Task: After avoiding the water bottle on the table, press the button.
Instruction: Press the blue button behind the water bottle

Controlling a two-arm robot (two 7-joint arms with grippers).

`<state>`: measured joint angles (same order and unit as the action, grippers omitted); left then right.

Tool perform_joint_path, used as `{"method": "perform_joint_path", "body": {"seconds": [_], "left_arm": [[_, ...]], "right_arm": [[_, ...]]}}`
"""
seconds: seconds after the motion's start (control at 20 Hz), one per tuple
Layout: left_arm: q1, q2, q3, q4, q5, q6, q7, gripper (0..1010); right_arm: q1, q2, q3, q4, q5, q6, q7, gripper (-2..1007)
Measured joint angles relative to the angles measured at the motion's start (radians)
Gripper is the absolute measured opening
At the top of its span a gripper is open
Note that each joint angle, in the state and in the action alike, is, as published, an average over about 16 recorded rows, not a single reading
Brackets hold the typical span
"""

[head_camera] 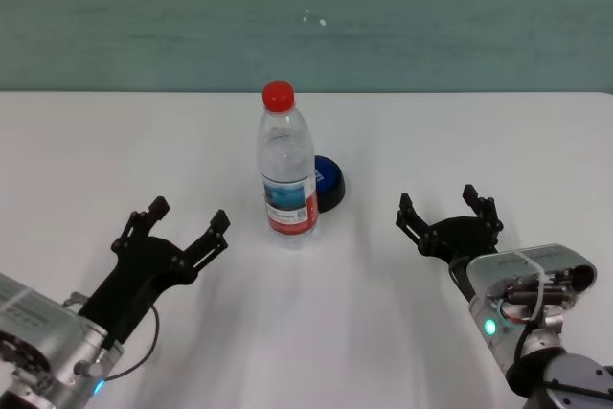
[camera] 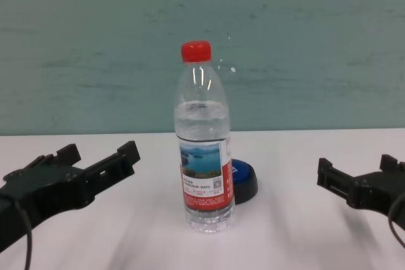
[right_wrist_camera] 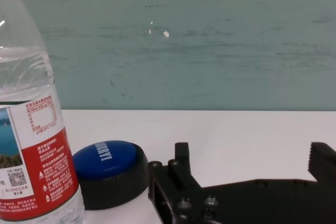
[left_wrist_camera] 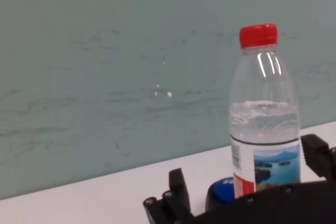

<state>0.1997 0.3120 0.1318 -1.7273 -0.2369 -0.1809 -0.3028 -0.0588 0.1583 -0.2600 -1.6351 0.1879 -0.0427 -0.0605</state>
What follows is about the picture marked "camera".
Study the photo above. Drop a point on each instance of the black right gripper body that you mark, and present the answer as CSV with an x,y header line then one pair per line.
x,y
376,191

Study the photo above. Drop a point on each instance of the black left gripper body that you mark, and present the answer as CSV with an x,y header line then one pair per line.
x,y
47,191

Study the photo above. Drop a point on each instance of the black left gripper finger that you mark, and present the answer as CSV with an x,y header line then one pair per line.
x,y
64,156
110,172

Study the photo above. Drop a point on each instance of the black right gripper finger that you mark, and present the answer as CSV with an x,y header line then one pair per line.
x,y
392,164
335,181

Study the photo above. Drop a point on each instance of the blue push button black base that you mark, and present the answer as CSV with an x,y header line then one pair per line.
x,y
245,181

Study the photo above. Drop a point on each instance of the clear water bottle red cap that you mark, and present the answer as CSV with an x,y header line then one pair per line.
x,y
204,156

